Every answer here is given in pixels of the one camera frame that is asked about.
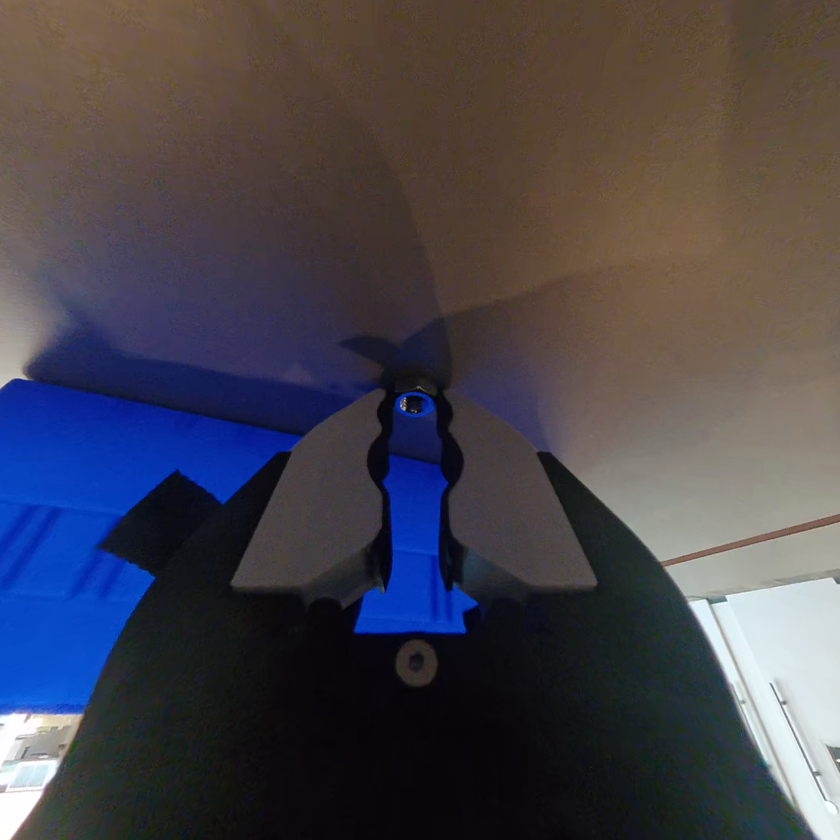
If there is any blue plastic bin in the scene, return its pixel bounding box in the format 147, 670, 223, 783
0, 377, 483, 715

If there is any metal door handle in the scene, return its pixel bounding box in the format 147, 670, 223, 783
769, 681, 829, 803

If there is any steel hex nut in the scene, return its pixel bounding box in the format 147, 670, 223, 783
392, 373, 439, 417

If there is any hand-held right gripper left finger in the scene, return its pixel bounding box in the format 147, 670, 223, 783
230, 387, 395, 606

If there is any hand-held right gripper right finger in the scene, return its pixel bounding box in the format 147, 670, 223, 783
438, 387, 599, 606

